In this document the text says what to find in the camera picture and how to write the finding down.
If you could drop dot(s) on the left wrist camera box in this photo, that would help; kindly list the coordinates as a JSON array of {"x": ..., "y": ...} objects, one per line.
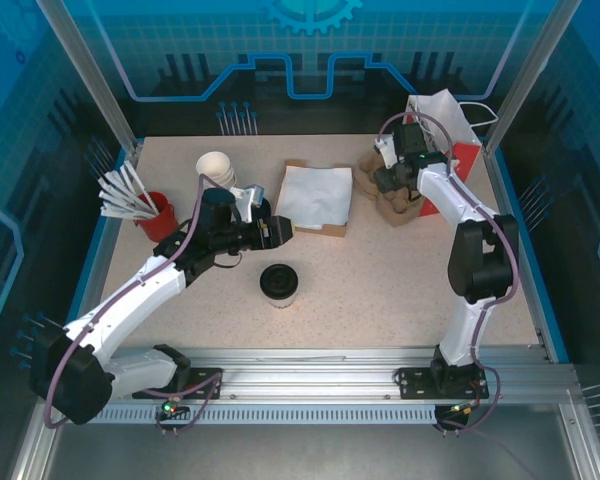
[{"x": 250, "y": 200}]

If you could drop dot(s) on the red white paper gift bag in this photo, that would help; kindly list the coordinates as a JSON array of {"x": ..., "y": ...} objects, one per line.
[{"x": 455, "y": 120}]

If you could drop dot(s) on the grey metal sheet panel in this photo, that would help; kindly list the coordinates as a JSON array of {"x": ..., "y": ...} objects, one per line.
[{"x": 300, "y": 455}]

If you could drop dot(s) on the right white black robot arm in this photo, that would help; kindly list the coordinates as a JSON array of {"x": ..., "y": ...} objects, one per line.
[{"x": 480, "y": 260}]

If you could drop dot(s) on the aluminium frame post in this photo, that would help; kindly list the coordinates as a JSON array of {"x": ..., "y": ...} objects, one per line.
[
  {"x": 95, "y": 75},
  {"x": 526, "y": 75}
]

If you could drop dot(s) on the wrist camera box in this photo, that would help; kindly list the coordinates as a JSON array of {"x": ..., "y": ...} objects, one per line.
[
  {"x": 250, "y": 200},
  {"x": 386, "y": 152}
]

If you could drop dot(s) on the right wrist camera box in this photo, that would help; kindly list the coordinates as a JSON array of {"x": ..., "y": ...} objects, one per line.
[{"x": 386, "y": 152}]

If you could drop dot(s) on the small circuit board with LEDs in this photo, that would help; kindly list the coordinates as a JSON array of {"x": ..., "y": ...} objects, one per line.
[
  {"x": 462, "y": 409},
  {"x": 170, "y": 406}
]

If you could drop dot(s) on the brown cardboard tray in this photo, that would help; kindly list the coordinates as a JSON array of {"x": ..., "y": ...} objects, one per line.
[{"x": 330, "y": 232}]

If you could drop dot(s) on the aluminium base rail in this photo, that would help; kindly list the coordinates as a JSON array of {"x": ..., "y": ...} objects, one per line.
[{"x": 305, "y": 380}]

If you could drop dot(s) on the red straw holder cup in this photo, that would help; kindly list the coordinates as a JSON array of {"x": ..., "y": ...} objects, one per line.
[{"x": 155, "y": 225}]

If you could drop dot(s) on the white wrapped straw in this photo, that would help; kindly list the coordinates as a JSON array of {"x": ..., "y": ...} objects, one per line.
[
  {"x": 122, "y": 184},
  {"x": 150, "y": 201},
  {"x": 117, "y": 201},
  {"x": 132, "y": 179},
  {"x": 125, "y": 214},
  {"x": 115, "y": 192}
]

